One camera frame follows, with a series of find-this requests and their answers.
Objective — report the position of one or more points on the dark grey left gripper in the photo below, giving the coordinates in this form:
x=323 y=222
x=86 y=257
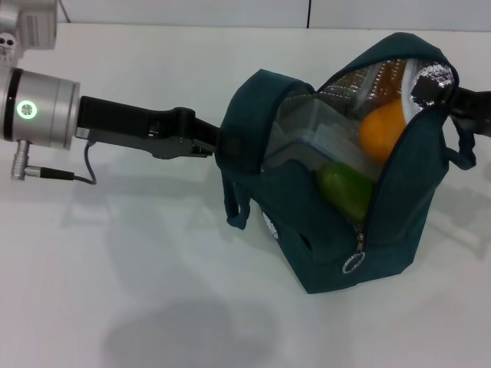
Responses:
x=126 y=126

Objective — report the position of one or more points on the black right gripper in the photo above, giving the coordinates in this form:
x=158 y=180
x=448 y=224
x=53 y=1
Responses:
x=483 y=113

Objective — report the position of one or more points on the orange pear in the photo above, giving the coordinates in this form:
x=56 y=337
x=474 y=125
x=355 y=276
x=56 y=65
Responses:
x=381 y=132

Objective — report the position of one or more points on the clear blue-rimmed food container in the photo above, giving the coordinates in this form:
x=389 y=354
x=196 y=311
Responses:
x=310 y=130

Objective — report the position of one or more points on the green cucumber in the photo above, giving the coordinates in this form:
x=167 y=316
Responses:
x=345 y=188

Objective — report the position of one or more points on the dark teal insulated lunch bag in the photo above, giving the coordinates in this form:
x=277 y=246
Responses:
x=337 y=249

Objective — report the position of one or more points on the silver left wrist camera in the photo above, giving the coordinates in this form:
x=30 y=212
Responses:
x=38 y=27

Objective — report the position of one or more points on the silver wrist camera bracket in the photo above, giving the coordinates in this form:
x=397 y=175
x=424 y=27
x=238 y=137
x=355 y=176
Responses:
x=8 y=44

